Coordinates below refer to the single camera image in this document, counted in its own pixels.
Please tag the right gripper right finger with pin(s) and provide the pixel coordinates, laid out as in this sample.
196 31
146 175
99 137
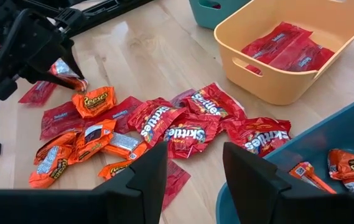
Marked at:
251 193

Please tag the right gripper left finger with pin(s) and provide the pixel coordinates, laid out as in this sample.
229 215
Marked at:
142 193

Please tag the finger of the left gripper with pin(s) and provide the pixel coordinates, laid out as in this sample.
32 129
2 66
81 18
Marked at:
46 77
72 57

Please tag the red Skittles candy pack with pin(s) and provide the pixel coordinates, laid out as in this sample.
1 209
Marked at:
214 102
155 124
257 137
189 137

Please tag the yellow plastic bin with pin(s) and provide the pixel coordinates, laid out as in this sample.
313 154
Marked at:
257 87

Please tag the grey-blue plastic bin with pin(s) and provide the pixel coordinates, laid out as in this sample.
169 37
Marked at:
335 124

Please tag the teal plastic bin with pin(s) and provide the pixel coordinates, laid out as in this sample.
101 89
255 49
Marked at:
201 18

